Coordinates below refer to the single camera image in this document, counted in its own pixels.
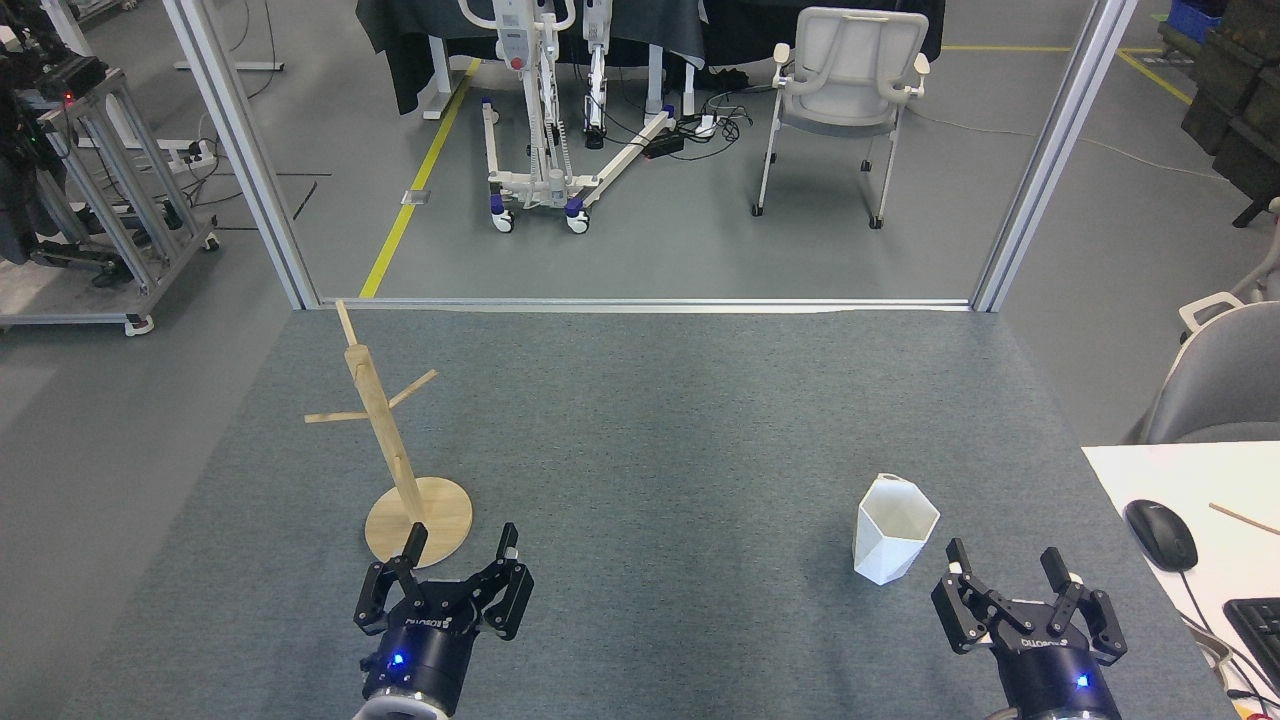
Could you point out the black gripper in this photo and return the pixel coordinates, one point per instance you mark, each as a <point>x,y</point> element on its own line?
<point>1050,670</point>
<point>425,650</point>

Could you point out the white faceted cup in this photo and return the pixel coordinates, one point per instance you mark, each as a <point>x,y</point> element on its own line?
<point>890,545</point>

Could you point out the wooden cup rack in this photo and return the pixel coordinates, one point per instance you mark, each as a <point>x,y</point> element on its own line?
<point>420,515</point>

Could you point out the black computer mouse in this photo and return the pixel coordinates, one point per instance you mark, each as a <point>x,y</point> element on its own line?
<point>1162,535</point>

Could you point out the white desk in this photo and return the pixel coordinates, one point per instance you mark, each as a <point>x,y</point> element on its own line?
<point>1200,475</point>

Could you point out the black keyboard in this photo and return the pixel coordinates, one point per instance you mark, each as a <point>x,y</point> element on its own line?
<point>1260,635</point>

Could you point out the thin wooden stick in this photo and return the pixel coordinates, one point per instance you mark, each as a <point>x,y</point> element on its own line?
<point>1245,519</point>

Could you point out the grey office chair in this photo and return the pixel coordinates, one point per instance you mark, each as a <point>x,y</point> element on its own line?
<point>1225,385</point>

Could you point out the metal floor plate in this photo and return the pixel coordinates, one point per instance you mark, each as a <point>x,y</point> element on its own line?
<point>416,197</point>

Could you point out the black power strip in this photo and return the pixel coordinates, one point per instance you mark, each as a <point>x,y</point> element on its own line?
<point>663,146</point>

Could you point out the white wheeled lift stand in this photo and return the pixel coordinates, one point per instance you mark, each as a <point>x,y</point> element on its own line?
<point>530,100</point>

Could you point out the grey metal equipment cart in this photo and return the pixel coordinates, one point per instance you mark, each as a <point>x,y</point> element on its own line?
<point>110,200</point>

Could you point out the white power strip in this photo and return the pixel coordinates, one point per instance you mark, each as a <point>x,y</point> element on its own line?
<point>703,126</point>

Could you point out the black table cloth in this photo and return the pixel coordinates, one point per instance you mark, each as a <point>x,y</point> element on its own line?
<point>400,50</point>

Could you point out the dark stacked crates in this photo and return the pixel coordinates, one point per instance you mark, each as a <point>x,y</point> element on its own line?
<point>1240,100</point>

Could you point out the white folding chair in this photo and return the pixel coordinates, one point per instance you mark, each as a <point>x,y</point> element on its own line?
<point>845,80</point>

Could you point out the blue plastic bin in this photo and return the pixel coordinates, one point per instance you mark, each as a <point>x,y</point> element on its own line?
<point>1195,20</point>

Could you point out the silver frame rail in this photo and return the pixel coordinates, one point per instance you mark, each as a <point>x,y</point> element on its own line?
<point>640,303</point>

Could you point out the silver frame post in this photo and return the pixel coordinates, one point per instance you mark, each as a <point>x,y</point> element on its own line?
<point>1050,160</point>
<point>240,150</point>

